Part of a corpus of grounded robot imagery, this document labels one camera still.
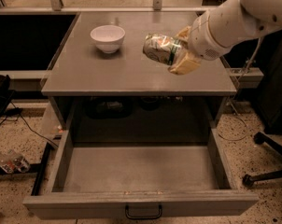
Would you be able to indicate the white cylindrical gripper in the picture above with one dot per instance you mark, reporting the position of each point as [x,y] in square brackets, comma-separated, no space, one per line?
[204,36]

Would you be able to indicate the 7up can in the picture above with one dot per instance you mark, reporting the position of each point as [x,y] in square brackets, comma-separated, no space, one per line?
[164,49]

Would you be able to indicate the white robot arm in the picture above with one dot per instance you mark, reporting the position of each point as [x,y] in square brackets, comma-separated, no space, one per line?
[218,30]

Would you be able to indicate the grey counter cabinet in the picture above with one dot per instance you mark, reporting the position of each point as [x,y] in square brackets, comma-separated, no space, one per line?
[83,70]

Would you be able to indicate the grey open drawer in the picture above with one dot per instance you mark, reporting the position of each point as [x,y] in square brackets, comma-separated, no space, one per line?
[98,182]

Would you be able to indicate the white ceramic bowl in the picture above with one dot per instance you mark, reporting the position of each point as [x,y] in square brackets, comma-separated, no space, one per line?
[108,38]

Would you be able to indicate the black office chair base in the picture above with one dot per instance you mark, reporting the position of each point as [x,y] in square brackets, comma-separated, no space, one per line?
[269,165]

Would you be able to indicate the clear plastic bottle on floor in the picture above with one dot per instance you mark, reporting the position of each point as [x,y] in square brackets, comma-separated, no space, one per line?
[14,161]

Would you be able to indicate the black drawer handle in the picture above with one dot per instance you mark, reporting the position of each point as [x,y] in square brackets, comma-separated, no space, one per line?
[134,213]

